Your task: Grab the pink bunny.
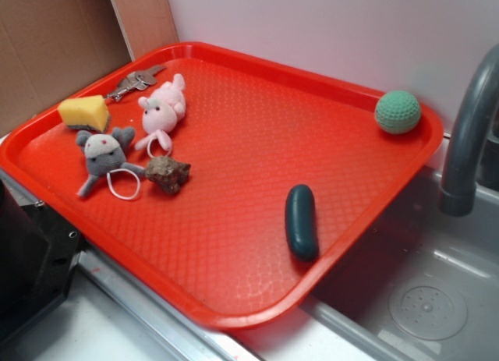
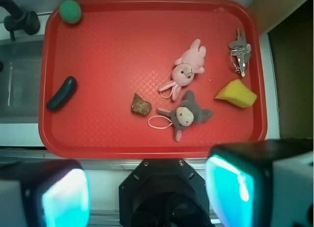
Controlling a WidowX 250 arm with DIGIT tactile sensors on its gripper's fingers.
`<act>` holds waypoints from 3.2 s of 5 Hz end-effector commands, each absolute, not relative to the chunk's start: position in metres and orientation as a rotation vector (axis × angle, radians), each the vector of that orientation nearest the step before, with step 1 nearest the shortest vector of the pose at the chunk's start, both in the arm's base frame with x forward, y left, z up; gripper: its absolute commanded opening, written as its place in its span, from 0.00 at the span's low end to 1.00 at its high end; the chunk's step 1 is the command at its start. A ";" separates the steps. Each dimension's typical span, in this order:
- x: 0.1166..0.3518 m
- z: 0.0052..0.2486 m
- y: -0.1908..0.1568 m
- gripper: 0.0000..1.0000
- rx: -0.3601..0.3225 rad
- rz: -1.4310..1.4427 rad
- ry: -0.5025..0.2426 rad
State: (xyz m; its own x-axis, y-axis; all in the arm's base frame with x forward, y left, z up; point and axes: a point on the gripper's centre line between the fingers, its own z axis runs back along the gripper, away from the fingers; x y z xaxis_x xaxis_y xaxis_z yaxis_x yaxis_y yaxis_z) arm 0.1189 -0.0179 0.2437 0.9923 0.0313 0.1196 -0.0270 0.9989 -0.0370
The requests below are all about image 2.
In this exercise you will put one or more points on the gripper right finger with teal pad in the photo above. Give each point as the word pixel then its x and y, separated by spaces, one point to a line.
pixel 267 183

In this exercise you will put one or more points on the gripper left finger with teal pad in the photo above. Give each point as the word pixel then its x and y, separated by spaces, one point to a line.
pixel 50 193

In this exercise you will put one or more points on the grey plush bunny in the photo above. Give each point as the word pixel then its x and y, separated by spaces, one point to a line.
pixel 189 112

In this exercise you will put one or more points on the pink plush bunny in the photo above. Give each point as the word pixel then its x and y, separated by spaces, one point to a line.
pixel 190 63

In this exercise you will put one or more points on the yellow sponge wedge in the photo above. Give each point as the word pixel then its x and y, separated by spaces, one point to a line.
pixel 236 93

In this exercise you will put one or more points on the dark green toy cucumber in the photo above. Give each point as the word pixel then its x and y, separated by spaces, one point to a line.
pixel 63 94

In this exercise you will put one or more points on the brown rock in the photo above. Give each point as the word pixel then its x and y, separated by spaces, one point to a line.
pixel 140 106

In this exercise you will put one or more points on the silver key bunch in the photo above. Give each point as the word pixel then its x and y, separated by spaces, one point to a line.
pixel 240 53

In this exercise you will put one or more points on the red plastic tray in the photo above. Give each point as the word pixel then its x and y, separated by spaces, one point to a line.
pixel 123 47

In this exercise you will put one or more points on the steel sink basin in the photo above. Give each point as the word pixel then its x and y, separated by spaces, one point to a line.
pixel 20 73

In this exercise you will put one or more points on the green knitted ball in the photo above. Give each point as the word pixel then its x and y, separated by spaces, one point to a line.
pixel 70 12

